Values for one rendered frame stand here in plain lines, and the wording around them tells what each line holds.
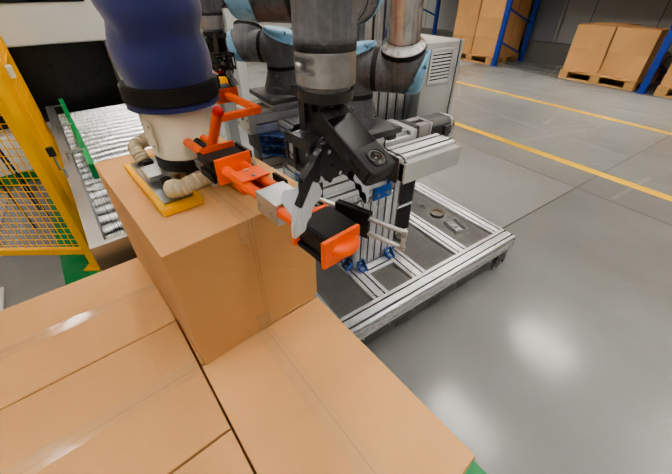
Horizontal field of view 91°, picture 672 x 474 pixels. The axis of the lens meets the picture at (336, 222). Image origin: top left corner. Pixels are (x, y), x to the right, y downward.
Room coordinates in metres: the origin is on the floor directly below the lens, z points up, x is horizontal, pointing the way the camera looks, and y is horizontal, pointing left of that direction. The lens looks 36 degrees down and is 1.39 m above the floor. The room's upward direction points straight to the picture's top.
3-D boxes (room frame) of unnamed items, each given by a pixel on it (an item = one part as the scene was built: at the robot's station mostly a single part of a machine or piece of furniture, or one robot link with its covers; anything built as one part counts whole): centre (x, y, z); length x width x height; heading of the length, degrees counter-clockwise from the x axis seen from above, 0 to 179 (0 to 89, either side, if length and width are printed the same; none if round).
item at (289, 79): (1.45, 0.22, 1.09); 0.15 x 0.15 x 0.10
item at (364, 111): (1.04, -0.05, 1.09); 0.15 x 0.15 x 0.10
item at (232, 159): (0.68, 0.25, 1.07); 0.10 x 0.08 x 0.06; 132
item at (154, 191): (0.80, 0.49, 0.97); 0.34 x 0.10 x 0.05; 42
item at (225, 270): (0.86, 0.41, 0.74); 0.60 x 0.40 x 0.40; 42
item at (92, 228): (1.85, 1.64, 0.50); 2.31 x 0.05 x 0.19; 39
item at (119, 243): (1.15, 0.64, 0.58); 0.70 x 0.03 x 0.06; 129
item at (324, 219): (0.41, 0.02, 1.07); 0.08 x 0.07 x 0.05; 42
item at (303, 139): (0.44, 0.02, 1.23); 0.09 x 0.08 x 0.12; 42
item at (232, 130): (1.91, 0.62, 0.50); 0.07 x 0.07 x 1.00; 39
